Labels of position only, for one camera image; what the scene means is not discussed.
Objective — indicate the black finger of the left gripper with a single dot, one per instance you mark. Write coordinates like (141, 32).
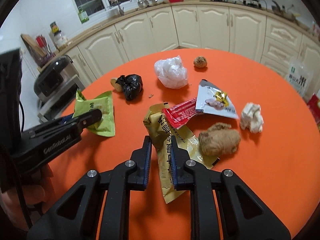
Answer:
(83, 120)

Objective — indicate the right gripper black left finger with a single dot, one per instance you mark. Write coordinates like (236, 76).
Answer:
(97, 205)

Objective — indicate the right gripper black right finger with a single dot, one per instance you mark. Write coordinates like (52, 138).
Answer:
(222, 205)

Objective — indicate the green snack packet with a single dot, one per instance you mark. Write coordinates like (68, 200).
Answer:
(104, 102)

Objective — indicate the potato slice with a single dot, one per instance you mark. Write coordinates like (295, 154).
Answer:
(116, 85)

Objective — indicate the yellow snack wrapper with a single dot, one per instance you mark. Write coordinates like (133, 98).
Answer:
(160, 132)

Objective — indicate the ginger root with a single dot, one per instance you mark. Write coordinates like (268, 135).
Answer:
(220, 139)

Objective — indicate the red snack wrapper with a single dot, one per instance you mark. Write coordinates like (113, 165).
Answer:
(178, 115)

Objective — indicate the white tissue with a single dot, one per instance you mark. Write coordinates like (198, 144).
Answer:
(251, 118)

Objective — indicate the white plastic bag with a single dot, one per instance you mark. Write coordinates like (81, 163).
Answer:
(171, 72)

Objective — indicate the brown walnut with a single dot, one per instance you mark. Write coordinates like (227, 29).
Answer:
(200, 62)

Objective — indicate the kitchen faucet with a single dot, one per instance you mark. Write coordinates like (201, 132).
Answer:
(121, 10)

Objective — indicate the cream lower kitchen cabinets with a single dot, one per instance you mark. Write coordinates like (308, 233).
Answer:
(260, 36)

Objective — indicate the person's left hand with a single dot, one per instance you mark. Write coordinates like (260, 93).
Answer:
(40, 193)

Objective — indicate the black rice cooker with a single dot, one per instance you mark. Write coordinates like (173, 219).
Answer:
(54, 77)

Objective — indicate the wooden cutting board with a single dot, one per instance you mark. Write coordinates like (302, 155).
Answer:
(34, 49)

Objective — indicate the glass jar with lid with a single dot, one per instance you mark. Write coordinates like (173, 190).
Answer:
(60, 40)

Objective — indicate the green bottle on windowsill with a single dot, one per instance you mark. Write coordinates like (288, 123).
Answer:
(83, 16)

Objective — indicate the red gift box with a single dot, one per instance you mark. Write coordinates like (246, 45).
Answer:
(314, 106)

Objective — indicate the white green rice bag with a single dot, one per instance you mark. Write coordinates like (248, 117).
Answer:
(299, 77)

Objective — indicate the wok pan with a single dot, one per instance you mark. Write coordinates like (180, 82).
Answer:
(283, 12)

